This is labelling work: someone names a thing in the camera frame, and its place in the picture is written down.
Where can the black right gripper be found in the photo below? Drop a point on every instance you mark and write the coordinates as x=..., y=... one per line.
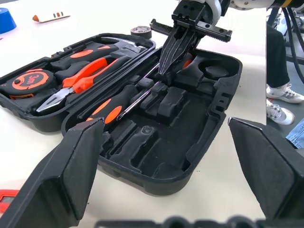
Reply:
x=190, y=14

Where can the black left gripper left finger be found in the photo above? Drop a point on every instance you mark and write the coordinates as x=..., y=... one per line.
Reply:
x=54, y=180

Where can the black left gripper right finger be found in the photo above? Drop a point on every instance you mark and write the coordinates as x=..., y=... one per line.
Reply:
x=273, y=171

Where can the black tape roll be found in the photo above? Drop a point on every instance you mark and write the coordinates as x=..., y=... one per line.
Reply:
x=142, y=34

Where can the orange utility knife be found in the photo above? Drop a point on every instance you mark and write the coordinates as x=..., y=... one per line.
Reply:
x=7, y=193

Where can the black plastic tool case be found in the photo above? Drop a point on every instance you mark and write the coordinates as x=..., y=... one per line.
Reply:
x=178, y=133

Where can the blue jeans leg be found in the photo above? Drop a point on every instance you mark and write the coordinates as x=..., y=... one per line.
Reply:
x=297, y=135

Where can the white sneaker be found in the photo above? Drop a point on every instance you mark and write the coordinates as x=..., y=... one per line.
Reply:
x=285, y=93
x=278, y=114

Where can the black trouser leg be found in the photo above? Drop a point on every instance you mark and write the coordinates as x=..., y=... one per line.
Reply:
x=276, y=57

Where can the orange black tape measure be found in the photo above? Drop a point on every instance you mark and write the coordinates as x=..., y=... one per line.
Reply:
x=31, y=79

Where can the white glue gun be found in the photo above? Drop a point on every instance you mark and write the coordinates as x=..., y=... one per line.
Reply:
x=50, y=17

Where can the blue tape roll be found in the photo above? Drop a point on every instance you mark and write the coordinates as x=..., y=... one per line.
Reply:
x=6, y=21

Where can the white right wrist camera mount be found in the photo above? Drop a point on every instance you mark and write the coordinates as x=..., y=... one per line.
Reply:
x=217, y=9

